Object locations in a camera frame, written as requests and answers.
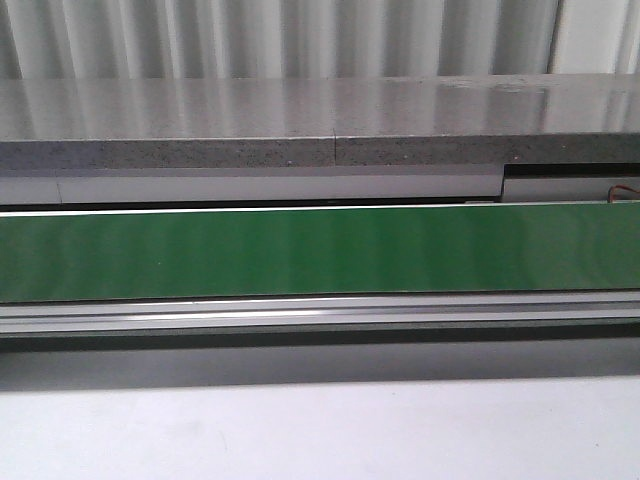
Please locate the white pleated curtain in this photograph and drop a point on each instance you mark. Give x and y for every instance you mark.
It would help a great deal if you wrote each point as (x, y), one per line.
(315, 39)

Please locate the green conveyor belt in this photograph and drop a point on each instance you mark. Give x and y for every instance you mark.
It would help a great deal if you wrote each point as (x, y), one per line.
(119, 255)

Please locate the grey stone countertop slab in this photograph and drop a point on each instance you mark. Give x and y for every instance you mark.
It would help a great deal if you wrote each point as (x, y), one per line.
(102, 124)

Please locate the aluminium conveyor frame rail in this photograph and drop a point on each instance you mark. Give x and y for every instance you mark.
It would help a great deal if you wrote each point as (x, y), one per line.
(370, 310)

